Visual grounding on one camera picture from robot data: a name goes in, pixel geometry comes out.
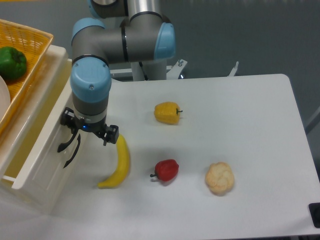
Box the red bell pepper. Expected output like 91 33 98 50
150 159 179 182

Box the black pedestal cable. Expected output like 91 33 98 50
138 61 151 81

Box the yellow bell pepper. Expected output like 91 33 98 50
153 101 183 125

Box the black corner object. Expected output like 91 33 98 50
308 202 320 229

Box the yellow banana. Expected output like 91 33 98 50
97 134 131 189

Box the beige bread roll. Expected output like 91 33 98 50
205 162 235 196

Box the white drawer cabinet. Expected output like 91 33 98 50
0 44 73 215

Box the yellow wicker basket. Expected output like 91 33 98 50
0 19 54 133

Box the green bell pepper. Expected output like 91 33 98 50
0 46 27 81

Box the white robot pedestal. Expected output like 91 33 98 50
108 58 240 82

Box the white plate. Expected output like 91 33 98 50
0 77 11 120

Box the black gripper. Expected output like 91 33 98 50
60 107 119 146

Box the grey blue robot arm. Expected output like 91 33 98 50
60 0 176 144

